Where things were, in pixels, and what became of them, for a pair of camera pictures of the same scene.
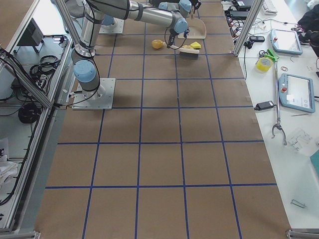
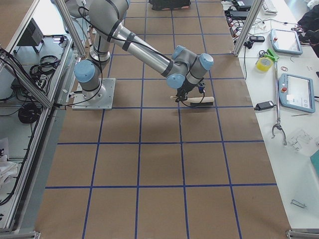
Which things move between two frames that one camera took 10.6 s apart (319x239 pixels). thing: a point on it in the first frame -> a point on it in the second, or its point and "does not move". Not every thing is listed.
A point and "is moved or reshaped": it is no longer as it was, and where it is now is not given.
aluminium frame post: x=249 y=29 does not move
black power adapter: x=264 y=105 does not move
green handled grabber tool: x=275 y=58 does not move
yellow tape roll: x=264 y=63 does not move
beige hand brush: x=186 y=54 is moved or reshaped
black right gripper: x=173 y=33 -> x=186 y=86
